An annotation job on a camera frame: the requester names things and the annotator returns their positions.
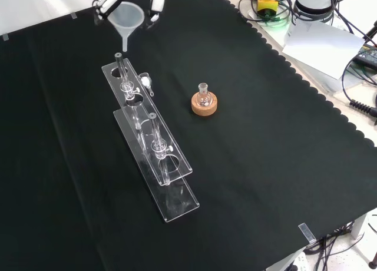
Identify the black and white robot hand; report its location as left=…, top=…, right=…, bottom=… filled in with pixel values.
left=91, top=0, right=166, bottom=22

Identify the translucent plastic funnel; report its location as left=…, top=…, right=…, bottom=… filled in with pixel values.
left=107, top=1, right=145, bottom=52

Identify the clear glass weighing funnel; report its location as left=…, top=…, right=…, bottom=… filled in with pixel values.
left=138, top=72, right=156, bottom=97

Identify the clear acrylic funnel stand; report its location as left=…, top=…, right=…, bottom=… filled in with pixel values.
left=101, top=52, right=200, bottom=223

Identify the small glass round-bottom flask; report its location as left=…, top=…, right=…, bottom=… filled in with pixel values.
left=197, top=82, right=212, bottom=107

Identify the yellow stop button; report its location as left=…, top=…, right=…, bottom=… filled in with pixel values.
left=256, top=0, right=279, bottom=19

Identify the pale board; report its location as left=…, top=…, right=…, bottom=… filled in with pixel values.
left=282, top=16, right=366, bottom=81

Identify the black cloth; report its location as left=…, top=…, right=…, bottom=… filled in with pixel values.
left=0, top=0, right=377, bottom=271

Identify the black tripod leg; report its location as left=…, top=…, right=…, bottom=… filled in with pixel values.
left=363, top=19, right=377, bottom=44

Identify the black power adapter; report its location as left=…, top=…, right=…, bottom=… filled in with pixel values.
left=352, top=43, right=377, bottom=69

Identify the white power strip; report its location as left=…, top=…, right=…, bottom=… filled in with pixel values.
left=290, top=251, right=309, bottom=271

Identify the white table leg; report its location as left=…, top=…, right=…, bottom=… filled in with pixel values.
left=349, top=212, right=369, bottom=240

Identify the cork ring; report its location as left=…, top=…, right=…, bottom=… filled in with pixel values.
left=191, top=91, right=219, bottom=117

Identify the black coiled cable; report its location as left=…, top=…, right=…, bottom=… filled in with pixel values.
left=340, top=56, right=377, bottom=119

